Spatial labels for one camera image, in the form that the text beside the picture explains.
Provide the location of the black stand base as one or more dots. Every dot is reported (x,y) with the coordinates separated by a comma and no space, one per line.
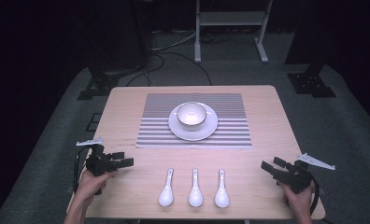
(310,84)
(99,85)

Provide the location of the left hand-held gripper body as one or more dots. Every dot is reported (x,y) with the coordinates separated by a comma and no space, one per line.
(99,163)

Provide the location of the person's right hand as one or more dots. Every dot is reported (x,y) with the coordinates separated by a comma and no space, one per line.
(300,202)

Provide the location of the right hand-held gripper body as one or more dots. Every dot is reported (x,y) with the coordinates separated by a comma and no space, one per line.
(296,177)

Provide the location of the person's left hand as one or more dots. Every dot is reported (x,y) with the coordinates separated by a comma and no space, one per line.
(91,186)

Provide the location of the striped grey placemat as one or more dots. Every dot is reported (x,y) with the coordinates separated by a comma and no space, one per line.
(233,130)

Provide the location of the white round plate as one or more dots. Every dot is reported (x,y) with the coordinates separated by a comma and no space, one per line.
(202,132)

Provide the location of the white metal stand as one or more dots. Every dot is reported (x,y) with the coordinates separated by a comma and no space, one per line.
(231,18)

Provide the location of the white bowl with dark rim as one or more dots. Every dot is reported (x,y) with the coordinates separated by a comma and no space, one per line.
(192,114)

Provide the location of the white ceramic spoon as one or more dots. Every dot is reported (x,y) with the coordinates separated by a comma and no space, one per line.
(166,196)
(221,196)
(195,196)

